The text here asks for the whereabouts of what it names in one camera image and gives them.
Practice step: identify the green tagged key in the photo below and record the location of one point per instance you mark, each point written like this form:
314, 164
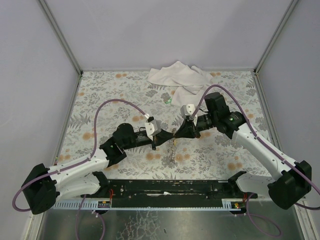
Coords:
168, 101

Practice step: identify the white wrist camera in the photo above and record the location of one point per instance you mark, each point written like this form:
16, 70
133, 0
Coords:
187, 110
152, 127

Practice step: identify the white crumpled cloth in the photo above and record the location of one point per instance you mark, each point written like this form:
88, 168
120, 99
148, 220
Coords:
190, 82

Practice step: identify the grey aluminium corner post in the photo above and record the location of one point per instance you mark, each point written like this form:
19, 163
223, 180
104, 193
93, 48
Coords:
290, 9

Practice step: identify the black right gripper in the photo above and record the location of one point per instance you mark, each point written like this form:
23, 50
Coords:
195, 129

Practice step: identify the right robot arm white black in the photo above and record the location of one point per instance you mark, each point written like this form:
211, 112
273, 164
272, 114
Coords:
289, 179

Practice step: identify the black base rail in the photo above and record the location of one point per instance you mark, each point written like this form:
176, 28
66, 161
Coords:
180, 192

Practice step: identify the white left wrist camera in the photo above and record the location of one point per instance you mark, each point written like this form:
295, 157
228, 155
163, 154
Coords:
152, 127

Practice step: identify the white slotted cable duct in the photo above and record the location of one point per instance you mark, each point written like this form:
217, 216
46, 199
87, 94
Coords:
106, 205

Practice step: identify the white disc with keyrings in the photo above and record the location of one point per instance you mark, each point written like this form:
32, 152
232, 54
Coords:
172, 150

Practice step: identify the grey left corner post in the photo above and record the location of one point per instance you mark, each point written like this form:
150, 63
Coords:
59, 35

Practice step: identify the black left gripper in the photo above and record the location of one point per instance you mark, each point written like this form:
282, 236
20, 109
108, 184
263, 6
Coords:
154, 140

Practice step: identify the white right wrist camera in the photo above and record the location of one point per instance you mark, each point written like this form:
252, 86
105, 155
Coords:
187, 110

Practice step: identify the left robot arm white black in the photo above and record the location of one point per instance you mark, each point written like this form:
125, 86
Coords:
43, 185

